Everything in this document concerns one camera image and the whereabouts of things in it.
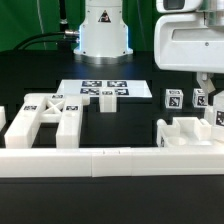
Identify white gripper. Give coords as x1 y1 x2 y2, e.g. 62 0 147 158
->
154 13 224 94

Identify white chair seat part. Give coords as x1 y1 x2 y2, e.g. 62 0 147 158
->
156 117 217 147

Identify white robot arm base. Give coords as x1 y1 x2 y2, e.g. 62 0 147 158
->
74 0 133 65

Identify small white center block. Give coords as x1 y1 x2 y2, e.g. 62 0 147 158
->
99 90 117 113

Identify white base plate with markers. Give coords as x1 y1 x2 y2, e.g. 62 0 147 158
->
57 79 152 102

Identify white front fence wall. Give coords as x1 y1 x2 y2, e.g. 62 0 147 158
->
0 146 224 178

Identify white fence wall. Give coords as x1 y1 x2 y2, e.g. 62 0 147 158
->
0 106 6 131
0 146 224 178

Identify white chair back frame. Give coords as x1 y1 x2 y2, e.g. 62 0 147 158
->
4 94 90 149

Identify black cable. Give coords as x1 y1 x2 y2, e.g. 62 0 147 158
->
13 29 81 51

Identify white left fence wall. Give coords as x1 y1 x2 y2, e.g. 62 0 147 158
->
0 106 6 131

